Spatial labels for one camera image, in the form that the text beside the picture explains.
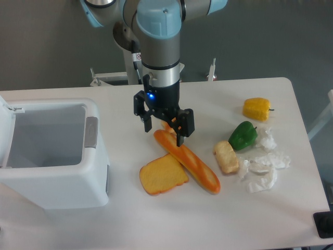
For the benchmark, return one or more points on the knotted bread roll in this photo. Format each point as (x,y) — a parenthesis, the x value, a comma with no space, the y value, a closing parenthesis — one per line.
(166,127)

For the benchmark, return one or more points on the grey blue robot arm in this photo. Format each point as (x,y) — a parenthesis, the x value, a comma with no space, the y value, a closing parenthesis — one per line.
(150,32)

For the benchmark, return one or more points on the pale rectangular bread piece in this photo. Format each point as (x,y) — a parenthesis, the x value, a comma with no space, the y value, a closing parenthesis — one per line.
(226,157)

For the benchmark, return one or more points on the crumpled white tissue paper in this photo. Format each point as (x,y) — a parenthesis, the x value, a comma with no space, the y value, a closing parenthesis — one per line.
(259,163)

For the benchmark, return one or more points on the white plastic bin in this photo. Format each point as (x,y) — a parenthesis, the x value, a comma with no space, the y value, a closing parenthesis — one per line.
(53,154)

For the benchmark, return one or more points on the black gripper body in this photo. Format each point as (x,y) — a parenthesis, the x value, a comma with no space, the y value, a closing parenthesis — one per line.
(163,103)

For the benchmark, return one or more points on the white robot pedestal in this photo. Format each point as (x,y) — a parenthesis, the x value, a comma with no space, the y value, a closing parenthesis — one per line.
(130,65)

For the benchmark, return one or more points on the long orange baguette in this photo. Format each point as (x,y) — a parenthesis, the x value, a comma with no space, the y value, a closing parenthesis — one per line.
(203,174)

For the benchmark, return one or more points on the white metal base frame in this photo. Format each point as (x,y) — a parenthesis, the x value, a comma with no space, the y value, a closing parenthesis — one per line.
(121,78)

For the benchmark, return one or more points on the orange toast slice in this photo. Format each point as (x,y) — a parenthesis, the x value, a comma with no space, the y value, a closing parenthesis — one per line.
(162,175)

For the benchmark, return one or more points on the yellow bell pepper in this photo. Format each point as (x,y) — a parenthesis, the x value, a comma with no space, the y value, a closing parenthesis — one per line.
(257,108)

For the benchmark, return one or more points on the black device at edge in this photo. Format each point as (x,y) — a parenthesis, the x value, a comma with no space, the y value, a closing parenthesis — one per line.
(323,223)

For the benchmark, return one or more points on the green bell pepper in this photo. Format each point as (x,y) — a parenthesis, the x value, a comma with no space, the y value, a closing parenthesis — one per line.
(243,136)

